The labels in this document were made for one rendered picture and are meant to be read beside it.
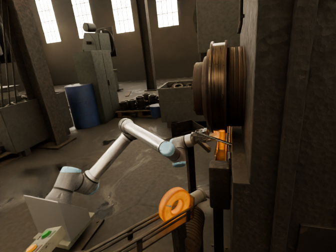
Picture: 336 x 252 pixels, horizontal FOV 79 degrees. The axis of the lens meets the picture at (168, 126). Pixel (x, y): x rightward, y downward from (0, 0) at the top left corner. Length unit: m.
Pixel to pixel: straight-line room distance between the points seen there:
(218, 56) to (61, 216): 1.40
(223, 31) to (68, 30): 11.70
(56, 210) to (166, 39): 10.60
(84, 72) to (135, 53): 7.77
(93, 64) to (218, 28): 2.43
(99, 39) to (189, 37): 4.66
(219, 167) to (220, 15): 3.02
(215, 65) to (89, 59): 3.76
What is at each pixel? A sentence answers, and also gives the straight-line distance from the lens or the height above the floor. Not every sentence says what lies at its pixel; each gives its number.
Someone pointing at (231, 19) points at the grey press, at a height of 1.72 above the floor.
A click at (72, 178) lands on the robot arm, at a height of 0.48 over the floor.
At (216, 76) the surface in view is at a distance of 0.92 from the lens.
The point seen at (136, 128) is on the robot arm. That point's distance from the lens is 1.55.
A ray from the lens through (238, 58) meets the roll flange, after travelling 0.99.
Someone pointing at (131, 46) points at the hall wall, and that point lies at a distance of 12.28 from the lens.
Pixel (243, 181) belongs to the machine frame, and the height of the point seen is 0.87.
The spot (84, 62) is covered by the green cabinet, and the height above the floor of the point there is 1.29.
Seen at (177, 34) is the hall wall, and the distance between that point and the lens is 11.44.
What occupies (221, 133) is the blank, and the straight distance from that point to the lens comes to 1.36.
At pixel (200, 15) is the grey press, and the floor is 1.82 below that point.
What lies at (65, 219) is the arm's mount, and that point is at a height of 0.31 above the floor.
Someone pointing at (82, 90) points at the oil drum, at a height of 0.78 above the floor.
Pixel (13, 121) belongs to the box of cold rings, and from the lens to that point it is 3.78.
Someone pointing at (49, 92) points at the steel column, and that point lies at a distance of 3.85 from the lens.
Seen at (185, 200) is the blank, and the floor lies 0.71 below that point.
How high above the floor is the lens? 1.32
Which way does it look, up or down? 20 degrees down
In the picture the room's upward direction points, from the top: 6 degrees counter-clockwise
